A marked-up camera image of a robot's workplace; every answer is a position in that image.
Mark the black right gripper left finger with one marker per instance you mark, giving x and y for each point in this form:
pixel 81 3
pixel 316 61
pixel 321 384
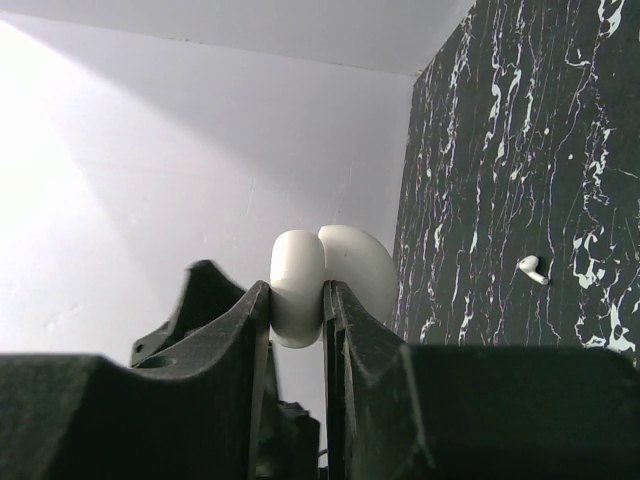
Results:
pixel 188 412

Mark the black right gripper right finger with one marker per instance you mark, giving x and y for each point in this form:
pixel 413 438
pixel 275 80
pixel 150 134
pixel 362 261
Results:
pixel 405 411

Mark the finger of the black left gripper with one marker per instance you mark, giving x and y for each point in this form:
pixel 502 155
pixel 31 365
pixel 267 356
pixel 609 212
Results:
pixel 207 293

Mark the white wireless earbud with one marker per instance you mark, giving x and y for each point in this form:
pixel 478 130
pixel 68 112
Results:
pixel 529 266

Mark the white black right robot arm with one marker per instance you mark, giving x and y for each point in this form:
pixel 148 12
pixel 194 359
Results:
pixel 290 430

